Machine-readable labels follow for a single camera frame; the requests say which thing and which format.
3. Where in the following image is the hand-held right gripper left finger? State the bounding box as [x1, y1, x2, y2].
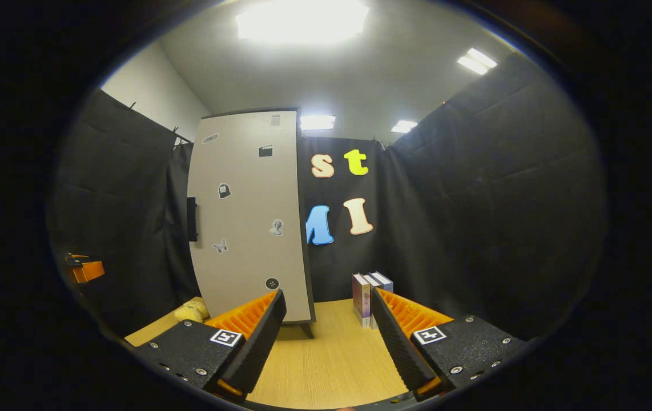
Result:
[132, 288, 288, 400]

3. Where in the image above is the cream plush toy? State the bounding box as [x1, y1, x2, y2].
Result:
[174, 300, 210, 324]

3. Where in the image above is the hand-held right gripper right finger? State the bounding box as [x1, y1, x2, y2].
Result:
[371, 287, 529, 400]

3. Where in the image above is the blue cover book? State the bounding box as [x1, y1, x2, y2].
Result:
[371, 271, 394, 299]

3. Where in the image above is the white cabinet door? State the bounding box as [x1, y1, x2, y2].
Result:
[187, 110, 312, 324]

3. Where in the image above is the purple cover book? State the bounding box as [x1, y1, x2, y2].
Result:
[352, 273, 372, 328]

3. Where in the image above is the black backdrop cloth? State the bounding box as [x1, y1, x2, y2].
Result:
[46, 53, 609, 343]

